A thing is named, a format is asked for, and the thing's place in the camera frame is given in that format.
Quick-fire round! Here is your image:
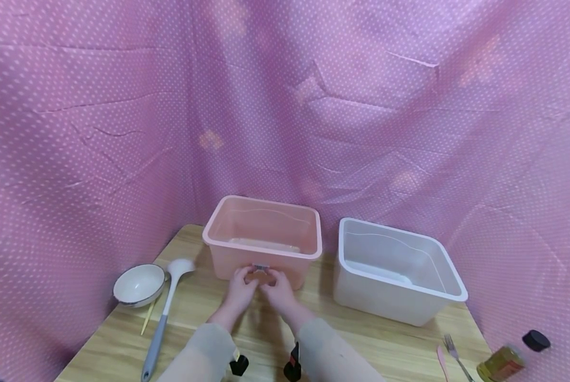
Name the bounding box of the yellow oil bottle black cap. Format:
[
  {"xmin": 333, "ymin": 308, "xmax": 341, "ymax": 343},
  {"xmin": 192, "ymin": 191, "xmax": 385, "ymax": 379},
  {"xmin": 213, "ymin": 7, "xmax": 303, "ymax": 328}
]
[{"xmin": 476, "ymin": 329, "xmax": 552, "ymax": 382}]

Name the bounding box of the white ladle grey handle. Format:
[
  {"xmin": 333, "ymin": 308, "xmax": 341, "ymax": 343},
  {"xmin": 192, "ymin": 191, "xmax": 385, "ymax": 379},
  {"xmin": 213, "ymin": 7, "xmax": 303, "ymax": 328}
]
[{"xmin": 141, "ymin": 258, "xmax": 196, "ymax": 382}]

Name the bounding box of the white plastic tub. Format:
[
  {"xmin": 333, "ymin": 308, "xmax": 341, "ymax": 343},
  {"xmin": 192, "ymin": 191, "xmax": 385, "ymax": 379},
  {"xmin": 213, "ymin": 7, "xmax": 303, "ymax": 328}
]
[{"xmin": 333, "ymin": 218, "xmax": 469, "ymax": 327}]

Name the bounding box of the pink plastic utensil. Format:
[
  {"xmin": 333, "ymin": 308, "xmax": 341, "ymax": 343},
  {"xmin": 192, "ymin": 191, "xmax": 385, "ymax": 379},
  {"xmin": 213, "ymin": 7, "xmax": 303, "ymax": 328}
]
[{"xmin": 436, "ymin": 345, "xmax": 451, "ymax": 382}]

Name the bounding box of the thin yellow stick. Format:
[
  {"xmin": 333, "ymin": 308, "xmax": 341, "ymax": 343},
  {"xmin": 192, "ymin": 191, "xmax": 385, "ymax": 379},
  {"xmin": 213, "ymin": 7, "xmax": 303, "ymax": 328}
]
[{"xmin": 141, "ymin": 299, "xmax": 158, "ymax": 336}]

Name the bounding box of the black wrist band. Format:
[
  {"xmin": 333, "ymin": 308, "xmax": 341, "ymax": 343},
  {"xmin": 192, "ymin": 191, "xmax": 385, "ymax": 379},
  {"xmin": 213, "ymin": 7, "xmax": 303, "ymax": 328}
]
[
  {"xmin": 283, "ymin": 342, "xmax": 301, "ymax": 382},
  {"xmin": 229, "ymin": 354, "xmax": 251, "ymax": 377}
]

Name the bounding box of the person's right hand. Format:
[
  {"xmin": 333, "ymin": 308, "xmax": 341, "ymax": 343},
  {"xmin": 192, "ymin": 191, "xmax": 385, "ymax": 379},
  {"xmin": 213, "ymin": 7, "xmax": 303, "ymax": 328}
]
[{"xmin": 258, "ymin": 268, "xmax": 299, "ymax": 322}]

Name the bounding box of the white bowl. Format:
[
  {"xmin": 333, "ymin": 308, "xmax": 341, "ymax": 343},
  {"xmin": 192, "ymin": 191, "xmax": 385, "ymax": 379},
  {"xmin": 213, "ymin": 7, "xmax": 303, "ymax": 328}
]
[{"xmin": 113, "ymin": 264, "xmax": 167, "ymax": 309}]

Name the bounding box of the person's left hand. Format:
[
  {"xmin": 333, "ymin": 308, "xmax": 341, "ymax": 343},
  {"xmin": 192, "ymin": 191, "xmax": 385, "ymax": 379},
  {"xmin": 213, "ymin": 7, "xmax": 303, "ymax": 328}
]
[{"xmin": 217, "ymin": 265, "xmax": 261, "ymax": 323}]

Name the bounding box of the metal fork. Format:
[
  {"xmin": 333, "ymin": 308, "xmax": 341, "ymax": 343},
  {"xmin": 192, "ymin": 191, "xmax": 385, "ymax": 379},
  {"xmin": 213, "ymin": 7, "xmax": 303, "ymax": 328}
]
[{"xmin": 443, "ymin": 334, "xmax": 476, "ymax": 382}]

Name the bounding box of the person's left forearm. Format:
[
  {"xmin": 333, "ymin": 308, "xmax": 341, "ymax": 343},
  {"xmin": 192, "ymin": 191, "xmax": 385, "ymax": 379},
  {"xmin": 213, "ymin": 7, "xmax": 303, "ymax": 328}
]
[{"xmin": 156, "ymin": 309, "xmax": 242, "ymax": 382}]

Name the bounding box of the person's right forearm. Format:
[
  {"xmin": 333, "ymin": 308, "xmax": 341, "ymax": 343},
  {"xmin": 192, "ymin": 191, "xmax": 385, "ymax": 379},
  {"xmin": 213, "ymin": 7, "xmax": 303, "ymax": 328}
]
[{"xmin": 281, "ymin": 312, "xmax": 387, "ymax": 382}]

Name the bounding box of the pink plastic tub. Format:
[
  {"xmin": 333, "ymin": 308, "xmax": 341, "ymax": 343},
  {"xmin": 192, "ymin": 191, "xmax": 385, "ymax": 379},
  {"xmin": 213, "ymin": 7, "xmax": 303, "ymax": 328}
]
[{"xmin": 202, "ymin": 195, "xmax": 323, "ymax": 291}]

